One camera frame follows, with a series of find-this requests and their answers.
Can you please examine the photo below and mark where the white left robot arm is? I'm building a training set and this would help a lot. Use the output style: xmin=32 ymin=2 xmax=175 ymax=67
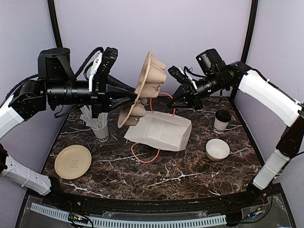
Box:
xmin=0 ymin=47 xmax=137 ymax=137

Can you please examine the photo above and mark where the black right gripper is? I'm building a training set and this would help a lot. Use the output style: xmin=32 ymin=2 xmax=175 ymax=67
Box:
xmin=166 ymin=71 xmax=228 ymax=110

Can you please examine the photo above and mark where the white ceramic bowl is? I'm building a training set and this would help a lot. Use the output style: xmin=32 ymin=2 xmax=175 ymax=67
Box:
xmin=206 ymin=139 xmax=230 ymax=162

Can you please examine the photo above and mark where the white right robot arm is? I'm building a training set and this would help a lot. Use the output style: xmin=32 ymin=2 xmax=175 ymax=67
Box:
xmin=167 ymin=48 xmax=304 ymax=206

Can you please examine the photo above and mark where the white cup holding straws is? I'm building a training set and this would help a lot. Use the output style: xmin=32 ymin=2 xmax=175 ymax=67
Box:
xmin=92 ymin=125 xmax=109 ymax=143

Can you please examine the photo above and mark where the white wrapped straws bundle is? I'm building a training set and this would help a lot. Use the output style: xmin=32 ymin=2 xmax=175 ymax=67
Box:
xmin=80 ymin=105 xmax=108 ymax=129

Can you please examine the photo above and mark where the brown pulp cup carrier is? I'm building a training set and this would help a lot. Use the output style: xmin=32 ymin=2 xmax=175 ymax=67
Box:
xmin=117 ymin=51 xmax=167 ymax=128

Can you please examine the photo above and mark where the black frame post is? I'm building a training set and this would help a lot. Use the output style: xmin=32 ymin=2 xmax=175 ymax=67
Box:
xmin=47 ymin=0 xmax=63 ymax=48
xmin=240 ymin=0 xmax=258 ymax=63

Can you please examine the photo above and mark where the white cream bear paper bag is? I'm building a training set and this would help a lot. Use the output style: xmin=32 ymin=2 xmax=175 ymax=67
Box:
xmin=124 ymin=99 xmax=192 ymax=152

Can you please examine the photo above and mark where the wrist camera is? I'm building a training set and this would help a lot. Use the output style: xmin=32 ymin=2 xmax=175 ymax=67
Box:
xmin=168 ymin=66 xmax=198 ymax=90
xmin=87 ymin=47 xmax=119 ymax=92

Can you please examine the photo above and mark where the beige round plate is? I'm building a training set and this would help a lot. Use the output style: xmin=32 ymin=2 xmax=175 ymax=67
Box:
xmin=54 ymin=145 xmax=92 ymax=180

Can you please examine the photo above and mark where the black plastic cup lid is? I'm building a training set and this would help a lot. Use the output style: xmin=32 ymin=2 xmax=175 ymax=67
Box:
xmin=215 ymin=109 xmax=231 ymax=123

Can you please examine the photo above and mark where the white paper coffee cup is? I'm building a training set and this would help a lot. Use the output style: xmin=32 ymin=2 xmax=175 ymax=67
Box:
xmin=213 ymin=118 xmax=229 ymax=134

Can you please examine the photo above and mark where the black left frame post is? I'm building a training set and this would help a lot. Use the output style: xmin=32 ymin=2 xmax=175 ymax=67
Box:
xmin=47 ymin=0 xmax=63 ymax=48

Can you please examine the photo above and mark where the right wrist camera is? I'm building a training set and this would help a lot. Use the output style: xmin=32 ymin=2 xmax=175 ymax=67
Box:
xmin=168 ymin=66 xmax=198 ymax=90

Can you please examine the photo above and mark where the black front table rail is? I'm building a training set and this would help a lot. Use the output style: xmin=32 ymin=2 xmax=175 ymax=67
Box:
xmin=26 ymin=183 xmax=284 ymax=215

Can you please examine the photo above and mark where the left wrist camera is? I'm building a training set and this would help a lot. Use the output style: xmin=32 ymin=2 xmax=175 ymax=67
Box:
xmin=87 ymin=47 xmax=119 ymax=92

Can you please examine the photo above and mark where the black right frame post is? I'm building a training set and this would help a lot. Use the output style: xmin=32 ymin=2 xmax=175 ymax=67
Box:
xmin=240 ymin=0 xmax=258 ymax=63

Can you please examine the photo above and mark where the white slotted cable duct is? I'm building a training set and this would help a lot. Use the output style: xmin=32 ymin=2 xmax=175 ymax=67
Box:
xmin=30 ymin=203 xmax=227 ymax=228

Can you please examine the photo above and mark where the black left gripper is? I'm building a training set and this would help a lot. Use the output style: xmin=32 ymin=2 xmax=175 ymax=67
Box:
xmin=45 ymin=74 xmax=138 ymax=118

